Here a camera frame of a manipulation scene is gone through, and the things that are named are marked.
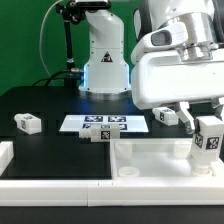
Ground white square tabletop tray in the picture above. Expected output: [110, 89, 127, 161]
[109, 138, 224, 181]

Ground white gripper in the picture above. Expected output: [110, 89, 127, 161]
[132, 49, 224, 134]

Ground black cables bundle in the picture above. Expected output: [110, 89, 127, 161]
[31, 67, 84, 88]

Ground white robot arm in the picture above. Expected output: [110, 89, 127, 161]
[79, 0, 224, 133]

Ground black camera stand pole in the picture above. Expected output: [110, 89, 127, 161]
[55, 0, 101, 88]

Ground white U-shaped obstacle fence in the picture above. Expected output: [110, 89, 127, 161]
[0, 141, 224, 206]

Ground white cable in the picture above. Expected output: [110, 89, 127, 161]
[38, 0, 64, 78]

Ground white sheet with tags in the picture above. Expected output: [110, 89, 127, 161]
[59, 115, 148, 132]

